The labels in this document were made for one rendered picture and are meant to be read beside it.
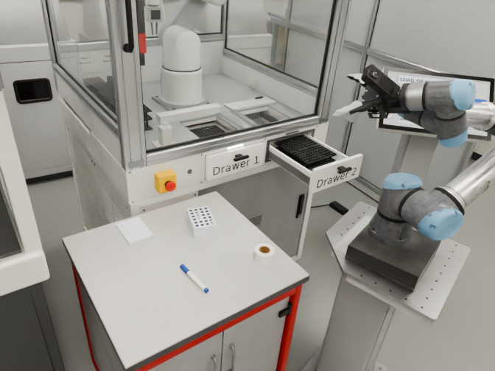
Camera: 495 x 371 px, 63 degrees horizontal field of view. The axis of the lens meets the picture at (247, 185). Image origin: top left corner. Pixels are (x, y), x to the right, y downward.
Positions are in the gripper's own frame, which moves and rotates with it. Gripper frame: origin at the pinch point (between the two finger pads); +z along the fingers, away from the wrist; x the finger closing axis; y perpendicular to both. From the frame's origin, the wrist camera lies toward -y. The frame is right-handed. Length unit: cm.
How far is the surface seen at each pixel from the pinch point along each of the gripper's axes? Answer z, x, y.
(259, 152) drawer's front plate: 50, -1, 35
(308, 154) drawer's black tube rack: 33, 7, 46
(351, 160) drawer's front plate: 16, 8, 52
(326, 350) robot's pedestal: 17, -64, 90
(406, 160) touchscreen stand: 11, 39, 99
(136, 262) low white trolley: 50, -65, 2
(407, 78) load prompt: 9, 65, 66
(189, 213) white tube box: 52, -41, 16
